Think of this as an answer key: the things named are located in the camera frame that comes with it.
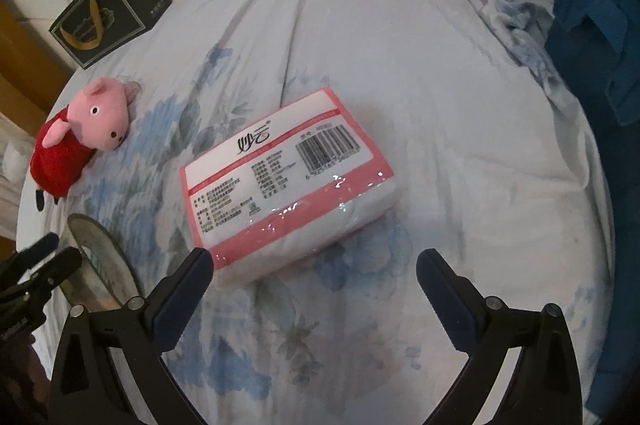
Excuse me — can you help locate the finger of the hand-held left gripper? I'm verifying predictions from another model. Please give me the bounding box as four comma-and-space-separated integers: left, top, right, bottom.
10, 249, 83, 302
0, 232, 59, 281

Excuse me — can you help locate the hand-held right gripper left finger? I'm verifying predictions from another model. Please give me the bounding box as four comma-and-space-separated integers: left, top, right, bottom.
47, 247, 216, 425

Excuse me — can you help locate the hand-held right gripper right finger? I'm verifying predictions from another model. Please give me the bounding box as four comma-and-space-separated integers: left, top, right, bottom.
415, 249, 586, 425

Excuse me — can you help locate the adhesive tape roll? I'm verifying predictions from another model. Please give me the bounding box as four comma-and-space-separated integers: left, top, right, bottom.
62, 213, 142, 311

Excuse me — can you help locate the pink white tissue pack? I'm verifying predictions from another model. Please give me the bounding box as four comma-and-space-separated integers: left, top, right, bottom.
179, 88, 396, 283

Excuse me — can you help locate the blue plastic crate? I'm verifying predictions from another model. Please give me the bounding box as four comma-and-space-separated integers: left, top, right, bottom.
534, 0, 640, 186

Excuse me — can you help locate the pink pig plush red dress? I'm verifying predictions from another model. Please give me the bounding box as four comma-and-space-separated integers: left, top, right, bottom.
29, 78, 141, 210

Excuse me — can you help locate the black gift box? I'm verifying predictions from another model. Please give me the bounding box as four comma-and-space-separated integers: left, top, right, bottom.
48, 0, 173, 70

